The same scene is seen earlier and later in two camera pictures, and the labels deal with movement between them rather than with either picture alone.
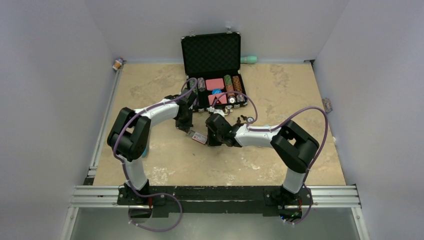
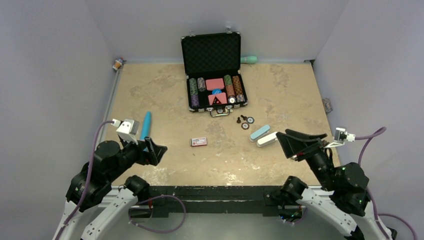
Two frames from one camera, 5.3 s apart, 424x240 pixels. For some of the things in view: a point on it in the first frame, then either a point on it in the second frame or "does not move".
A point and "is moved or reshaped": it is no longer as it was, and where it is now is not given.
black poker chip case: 213,60 does not move
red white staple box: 199,138 is moved or reshaped
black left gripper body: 185,123 to 142,156
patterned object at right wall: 327,105 does not move
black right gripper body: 214,139 to 311,146
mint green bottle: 249,60 does not move
